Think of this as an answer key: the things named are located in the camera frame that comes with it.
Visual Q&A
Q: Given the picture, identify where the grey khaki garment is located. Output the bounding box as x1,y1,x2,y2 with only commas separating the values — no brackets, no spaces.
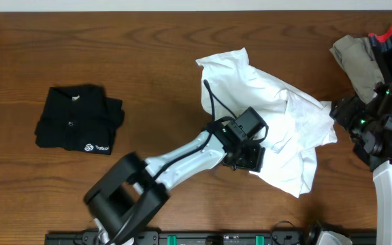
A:
329,35,384,104

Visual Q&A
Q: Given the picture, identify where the folded black polo shirt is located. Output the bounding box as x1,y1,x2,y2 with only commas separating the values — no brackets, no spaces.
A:
35,84,125,155

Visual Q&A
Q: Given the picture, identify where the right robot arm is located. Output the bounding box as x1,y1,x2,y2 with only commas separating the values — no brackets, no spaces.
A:
329,82,392,244

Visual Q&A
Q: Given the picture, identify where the red garment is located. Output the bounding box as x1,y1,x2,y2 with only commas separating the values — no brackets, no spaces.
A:
368,26,392,43

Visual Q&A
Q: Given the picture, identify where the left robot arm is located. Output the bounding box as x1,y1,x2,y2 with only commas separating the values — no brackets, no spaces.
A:
84,121,267,244

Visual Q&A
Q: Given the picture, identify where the white t-shirt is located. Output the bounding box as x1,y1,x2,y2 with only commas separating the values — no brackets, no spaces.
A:
196,48,338,197

